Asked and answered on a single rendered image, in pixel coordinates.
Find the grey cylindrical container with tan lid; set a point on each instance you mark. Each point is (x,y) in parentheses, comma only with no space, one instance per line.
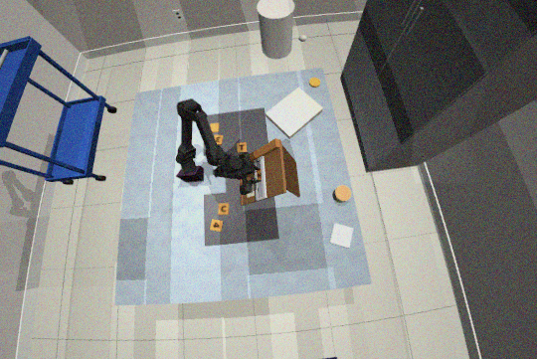
(341,194)

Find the brown board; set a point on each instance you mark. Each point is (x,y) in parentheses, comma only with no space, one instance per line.
(279,173)

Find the beige rectangular block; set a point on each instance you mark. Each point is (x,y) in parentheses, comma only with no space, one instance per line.
(293,113)

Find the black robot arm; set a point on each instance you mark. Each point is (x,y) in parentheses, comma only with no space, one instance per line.
(227,164)

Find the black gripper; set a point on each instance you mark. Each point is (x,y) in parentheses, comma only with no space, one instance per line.
(246,188)

